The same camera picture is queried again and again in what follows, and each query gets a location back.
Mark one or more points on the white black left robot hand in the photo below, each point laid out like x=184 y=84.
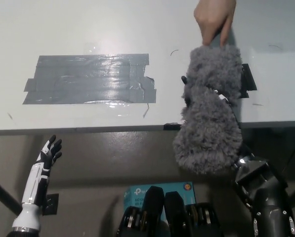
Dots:
x=38 y=172

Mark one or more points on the bare person hand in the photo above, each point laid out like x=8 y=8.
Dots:
x=211 y=17

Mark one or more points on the black robot torso blocks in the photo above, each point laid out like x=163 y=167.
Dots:
x=172 y=217

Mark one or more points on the black diagonal table leg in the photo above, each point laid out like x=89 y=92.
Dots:
x=4 y=195

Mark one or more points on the teal router cardboard box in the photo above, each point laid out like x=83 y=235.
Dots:
x=137 y=193

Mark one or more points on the black flat bracket plate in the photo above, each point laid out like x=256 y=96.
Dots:
x=248 y=79

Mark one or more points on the grey duct tape patch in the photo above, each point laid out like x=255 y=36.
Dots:
x=88 y=79

